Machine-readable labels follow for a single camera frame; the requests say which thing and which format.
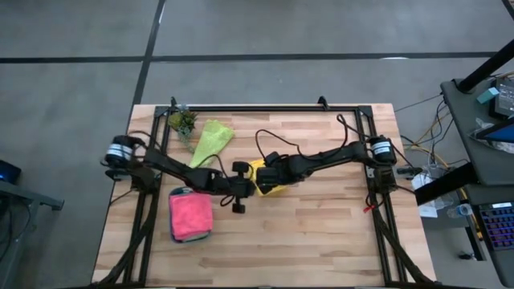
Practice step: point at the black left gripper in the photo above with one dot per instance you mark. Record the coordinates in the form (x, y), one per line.
(237, 188)

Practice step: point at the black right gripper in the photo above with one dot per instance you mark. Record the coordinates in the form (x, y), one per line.
(289, 170)

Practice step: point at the yellow microfiber towel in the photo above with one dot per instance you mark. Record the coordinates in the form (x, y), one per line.
(277, 189)

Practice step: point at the pink microfiber towel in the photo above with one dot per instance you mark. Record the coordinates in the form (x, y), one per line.
(190, 216)

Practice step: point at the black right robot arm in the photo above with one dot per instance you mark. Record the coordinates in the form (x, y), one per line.
(341, 154)

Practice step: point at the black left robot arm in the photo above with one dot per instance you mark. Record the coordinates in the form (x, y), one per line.
(172, 168)

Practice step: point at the lime green microfiber towel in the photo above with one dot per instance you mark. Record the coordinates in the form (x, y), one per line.
(210, 140)

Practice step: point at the teal plastic bin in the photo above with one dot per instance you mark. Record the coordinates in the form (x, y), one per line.
(176, 189)

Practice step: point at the red clip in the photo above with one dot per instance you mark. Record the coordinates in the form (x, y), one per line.
(368, 208)

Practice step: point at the green artificial plant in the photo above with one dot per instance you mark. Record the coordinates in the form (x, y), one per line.
(182, 120)

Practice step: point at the white paper sheet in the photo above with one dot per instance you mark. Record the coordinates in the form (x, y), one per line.
(425, 208)

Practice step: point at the clear plastic bottle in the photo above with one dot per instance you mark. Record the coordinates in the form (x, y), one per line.
(462, 210)

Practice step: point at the dark grey desk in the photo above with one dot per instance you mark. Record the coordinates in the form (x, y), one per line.
(482, 164)

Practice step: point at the small teal box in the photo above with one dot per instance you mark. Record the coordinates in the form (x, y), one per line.
(488, 95)

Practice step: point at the tablet with blue screen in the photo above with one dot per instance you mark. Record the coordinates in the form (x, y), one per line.
(502, 132)

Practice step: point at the backlit keyboard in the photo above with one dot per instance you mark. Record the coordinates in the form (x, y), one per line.
(498, 226)

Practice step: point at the black pole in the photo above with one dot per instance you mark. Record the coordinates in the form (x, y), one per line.
(486, 66)

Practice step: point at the black electronic device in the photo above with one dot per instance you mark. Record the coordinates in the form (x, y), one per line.
(505, 98)

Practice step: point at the grey metal table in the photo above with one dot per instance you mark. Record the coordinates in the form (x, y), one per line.
(24, 192)

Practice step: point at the black device blue light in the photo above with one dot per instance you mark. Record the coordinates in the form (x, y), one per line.
(10, 172)

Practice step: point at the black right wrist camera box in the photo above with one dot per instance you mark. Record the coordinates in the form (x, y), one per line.
(266, 175)

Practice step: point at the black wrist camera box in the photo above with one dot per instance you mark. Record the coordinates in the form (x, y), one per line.
(239, 208)
(266, 175)

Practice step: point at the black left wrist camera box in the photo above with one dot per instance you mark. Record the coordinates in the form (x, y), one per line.
(239, 208)

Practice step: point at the black metal table frame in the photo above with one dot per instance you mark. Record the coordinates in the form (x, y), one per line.
(261, 108)

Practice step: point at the black frame clamp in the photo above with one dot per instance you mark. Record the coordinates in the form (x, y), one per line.
(323, 102)
(173, 103)

